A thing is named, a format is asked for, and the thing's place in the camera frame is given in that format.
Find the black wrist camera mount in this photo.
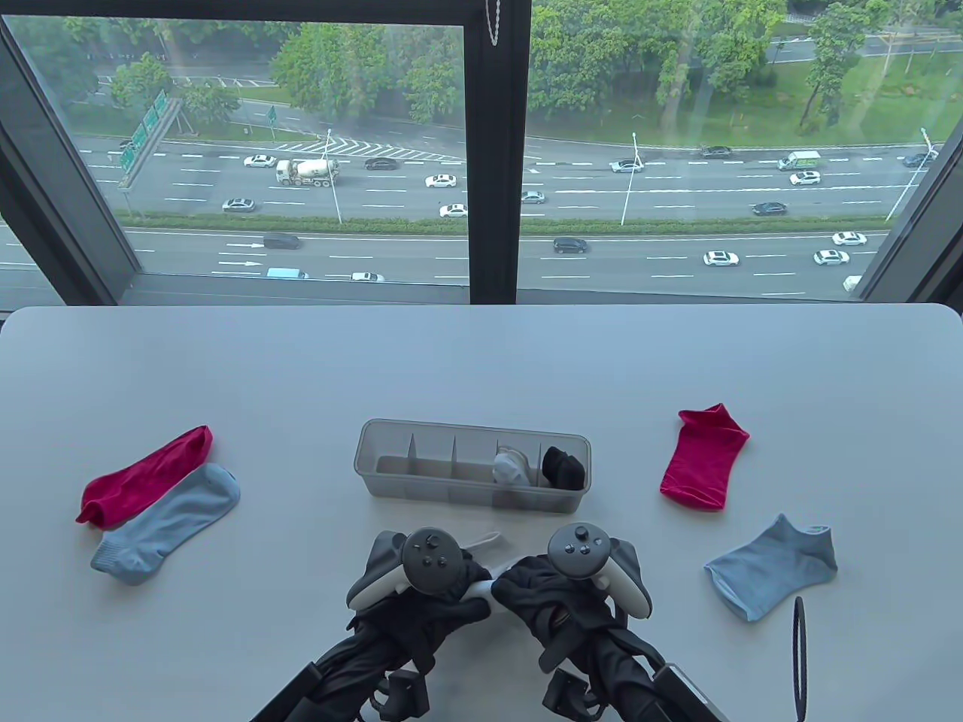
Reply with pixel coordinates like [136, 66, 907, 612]
[369, 669, 431, 720]
[543, 669, 597, 717]

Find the black labelled wrist box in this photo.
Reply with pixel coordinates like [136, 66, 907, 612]
[254, 662, 326, 722]
[651, 663, 729, 722]

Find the light blue sock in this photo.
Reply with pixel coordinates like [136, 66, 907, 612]
[704, 514, 838, 623]
[90, 463, 243, 587]

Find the grey divided storage box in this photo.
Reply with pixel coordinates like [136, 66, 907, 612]
[354, 419, 593, 517]

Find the white street lamp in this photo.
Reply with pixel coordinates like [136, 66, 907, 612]
[886, 128, 941, 223]
[620, 132, 645, 226]
[317, 129, 344, 225]

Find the person's right forearm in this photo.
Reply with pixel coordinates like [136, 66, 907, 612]
[549, 632, 678, 722]

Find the black sock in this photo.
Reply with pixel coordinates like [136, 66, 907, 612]
[542, 446, 588, 490]

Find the grey sock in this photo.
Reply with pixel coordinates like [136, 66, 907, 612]
[492, 445, 532, 487]

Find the person's right hand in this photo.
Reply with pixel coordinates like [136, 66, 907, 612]
[491, 555, 631, 675]

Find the person's left hand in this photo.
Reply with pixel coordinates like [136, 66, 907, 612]
[348, 548, 495, 675]

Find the black window frame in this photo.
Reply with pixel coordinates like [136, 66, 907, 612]
[0, 0, 963, 305]

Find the green road sign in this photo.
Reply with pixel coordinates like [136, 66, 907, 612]
[119, 89, 185, 189]

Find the dark braided cable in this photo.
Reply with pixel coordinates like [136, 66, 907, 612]
[789, 596, 809, 722]

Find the grey hand controller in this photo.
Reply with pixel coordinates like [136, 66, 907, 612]
[346, 526, 466, 612]
[547, 523, 653, 620]

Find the red sock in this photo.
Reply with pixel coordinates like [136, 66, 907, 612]
[660, 403, 751, 512]
[76, 426, 215, 526]

